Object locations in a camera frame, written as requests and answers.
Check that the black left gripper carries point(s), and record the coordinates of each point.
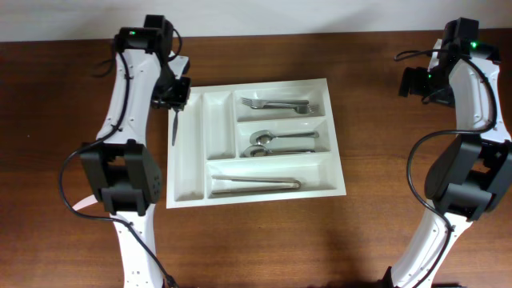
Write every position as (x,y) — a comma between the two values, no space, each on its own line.
(179,100)

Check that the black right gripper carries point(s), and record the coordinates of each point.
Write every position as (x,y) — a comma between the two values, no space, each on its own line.
(418,75)

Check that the small teaspoon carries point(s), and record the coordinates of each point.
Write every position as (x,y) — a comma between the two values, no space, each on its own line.
(175,127)

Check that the steel fork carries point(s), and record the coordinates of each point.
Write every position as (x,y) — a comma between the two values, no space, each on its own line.
(260,103)
(297,108)

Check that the steel tablespoon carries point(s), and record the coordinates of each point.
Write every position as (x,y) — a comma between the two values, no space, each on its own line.
(264,137)
(262,151)

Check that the pink plastic knife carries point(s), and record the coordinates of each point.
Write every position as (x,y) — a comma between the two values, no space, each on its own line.
(87,201)

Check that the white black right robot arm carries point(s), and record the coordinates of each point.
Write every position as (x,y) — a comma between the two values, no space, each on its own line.
(473,173)

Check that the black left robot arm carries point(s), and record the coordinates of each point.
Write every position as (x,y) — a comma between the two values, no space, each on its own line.
(121,172)

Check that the white plastic cutlery tray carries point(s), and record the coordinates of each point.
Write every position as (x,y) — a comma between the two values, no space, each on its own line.
(215,129)

